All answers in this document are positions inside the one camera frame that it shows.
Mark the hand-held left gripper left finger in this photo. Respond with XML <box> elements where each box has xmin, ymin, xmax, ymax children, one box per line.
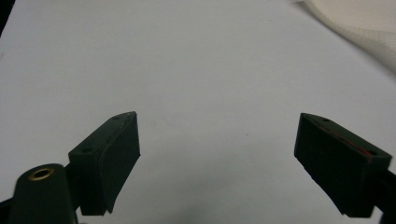
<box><xmin>67</xmin><ymin>111</ymin><xmax>141</xmax><ymax>217</ymax></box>

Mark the cream white cloth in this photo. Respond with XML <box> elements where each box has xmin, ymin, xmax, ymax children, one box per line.
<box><xmin>292</xmin><ymin>0</ymin><xmax>396</xmax><ymax>75</ymax></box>

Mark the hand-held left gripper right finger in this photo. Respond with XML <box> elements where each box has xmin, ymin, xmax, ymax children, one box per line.
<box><xmin>293</xmin><ymin>112</ymin><xmax>393</xmax><ymax>218</ymax></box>

